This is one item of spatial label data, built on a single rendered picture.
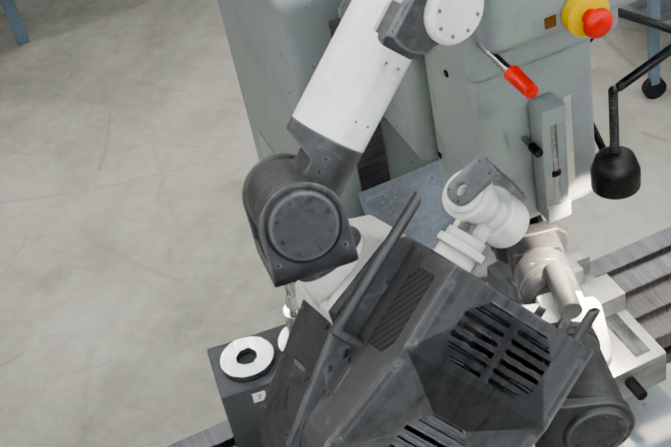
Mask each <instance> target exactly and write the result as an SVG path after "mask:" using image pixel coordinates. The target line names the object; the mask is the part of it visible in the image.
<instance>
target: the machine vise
mask: <svg viewBox="0 0 671 447"><path fill-rule="evenodd" d="M567 252H568V253H569V254H570V255H571V256H572V257H573V258H574V259H575V260H576V262H577V263H578V264H579V265H580V266H581V267H582V268H583V273H584V283H585V282H587V281H590V280H592V279H594V278H596V277H595V276H594V275H593V274H592V273H591V272H590V256H589V254H588V253H587V252H586V251H585V250H584V249H583V248H582V247H581V246H580V245H579V246H576V247H574V248H572V249H568V248H567V247H565V248H564V253H567ZM487 275H488V284H489V285H490V286H492V287H493V288H495V289H497V290H498V291H500V292H501V293H503V294H505V295H506V296H508V297H509V298H511V299H513V300H514V301H516V302H517V303H519V304H521V305H525V304H524V302H523V299H522V296H521V294H520V291H519V288H518V286H517V283H516V280H515V278H514V276H513V274H512V272H511V269H510V267H509V264H505V263H503V262H501V261H497V262H495V263H493V264H490V265H488V266H487ZM605 322H606V326H607V330H608V334H609V338H610V343H611V349H612V360H611V363H610V365H609V368H610V370H611V372H612V375H613V377H614V379H615V381H616V383H617V386H618V388H619V390H620V392H621V394H622V396H623V399H624V400H625V399H627V398H629V397H631V396H633V395H634V394H633V393H632V392H631V391H630V390H629V389H628V388H627V386H626V385H625V380H626V379H627V378H628V377H634V378H635V379H636V380H637V381H638V382H639V383H640V384H641V386H642V387H643V388H644V389H645V390H646V389H648V388H650V387H652V386H654V385H656V384H658V383H660V382H662V381H664V380H666V352H665V350H664V349H663V348H662V347H661V346H660V345H659V344H658V343H657V342H656V341H655V340H654V339H653V338H652V337H651V336H650V335H649V334H648V332H647V331H646V330H645V329H644V328H643V327H642V326H641V325H640V324H639V323H638V322H637V321H636V320H635V319H634V318H633V317H632V316H631V314H630V313H629V312H628V311H627V310H626V309H623V310H621V311H619V312H617V313H615V314H613V315H610V316H608V317H606V318H605Z"/></svg>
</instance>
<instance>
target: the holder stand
mask: <svg viewBox="0 0 671 447"><path fill-rule="evenodd" d="M288 338H289V333H288V329H287V326H286V325H285V324H283V325H280V326H277V327H274V328H271V329H268V330H265V331H262V332H259V333H256V334H253V335H250V336H247V337H244V338H240V339H237V340H234V341H231V342H228V343H225V344H222V345H219V346H216V347H213V348H210V349H208V355H209V358H210V362H211V365H212V369H213V372H214V376H215V379H216V383H217V386H218V390H219V393H220V397H221V400H222V403H223V406H224V409H225V412H226V415H227V418H228V421H229V424H230V427H231V429H232V432H233V435H234V438H235V441H236V444H237V447H265V446H264V445H263V443H262V442H261V407H262V404H263V402H264V399H265V396H266V394H267V391H268V389H269V386H270V384H271V381H272V379H273V376H274V373H275V371H276V368H277V366H278V363H279V361H280V358H281V356H282V353H283V350H284V348H285V345H286V343H287V340H288Z"/></svg>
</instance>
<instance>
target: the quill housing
mask: <svg viewBox="0 0 671 447"><path fill-rule="evenodd" d="M424 59H425V66H426V73H427V80H428V86H429V93H430V99H431V106H432V113H433V120H434V127H435V134H436V141H437V148H438V152H437V155H438V157H439V162H440V169H441V173H442V175H443V177H444V179H445V180H446V181H447V182H448V181H449V179H450V178H451V177H452V176H453V175H455V174H456V173H458V172H459V171H462V170H463V169H465V168H466V167H467V166H468V165H469V164H470V163H471V162H472V161H473V160H474V159H475V158H476V157H478V156H479V155H480V154H483V155H484V156H485V157H486V158H487V159H489V160H490V161H491V162H492V163H493V164H495V165H496V166H497V167H498V168H499V169H501V170H502V171H503V172H504V173H505V174H507V175H508V176H509V177H510V178H511V179H513V180H514V182H515V183H516V184H517V185H518V187H519V188H520V189H521V190H522V191H523V192H524V194H525V195H526V196H527V200H526V201H525V202H524V203H523V204H524V205H525V206H526V208H527V210H528V213H529V219H532V218H534V217H537V216H539V215H541V213H540V212H539V211H538V209H537V205H536V193H535V181H534V169H533V158H532V153H531V152H530V151H529V150H528V147H527V146H526V145H525V144H524V143H523V142H522V141H521V138H522V137H523V136H526V137H527V138H528V139H529V140H530V141H531V134H530V122H529V110H528V101H529V100H532V99H534V98H537V97H539V96H542V95H544V94H547V93H552V94H553V95H554V96H556V97H557V98H558V99H559V100H560V101H561V102H563V103H564V104H565V115H566V120H565V121H564V125H565V141H566V158H567V174H568V189H569V198H570V199H571V201H574V200H577V199H579V198H582V197H584V196H586V195H588V194H589V193H591V191H592V189H591V179H590V168H591V165H592V163H593V160H594V158H595V145H594V121H593V98H592V75H591V51H590V39H589V40H587V41H584V42H581V43H579V44H576V45H574V46H571V47H569V48H566V49H564V50H561V51H559V52H556V53H554V54H551V55H548V56H546V57H543V58H541V59H538V60H536V61H533V62H531V63H528V64H526V65H523V66H521V67H519V68H520V69H521V70H522V71H523V72H524V73H525V74H526V75H527V76H528V78H529V79H530V80H531V81H532V82H533V83H534V84H535V85H536V86H537V87H538V93H537V95H536V96H535V97H534V98H532V99H527V98H526V97H525V96H523V95H522V94H521V93H520V92H519V91H517V90H516V89H515V88H514V87H513V86H511V85H510V84H509V83H508V82H507V81H505V79H504V73H503V74H500V75H498V76H495V77H493V78H490V79H488V80H485V81H483V82H480V83H476V84H474V83H470V82H468V81H467V80H466V79H465V78H464V77H463V76H462V75H461V74H460V73H459V72H458V71H457V70H456V69H455V68H454V67H453V66H452V65H451V64H450V63H449V62H448V61H447V60H446V59H445V58H444V57H443V56H442V55H441V54H440V53H439V52H438V51H437V50H436V49H435V48H434V47H433V48H432V49H431V51H430V52H429V53H428V54H426V55H424Z"/></svg>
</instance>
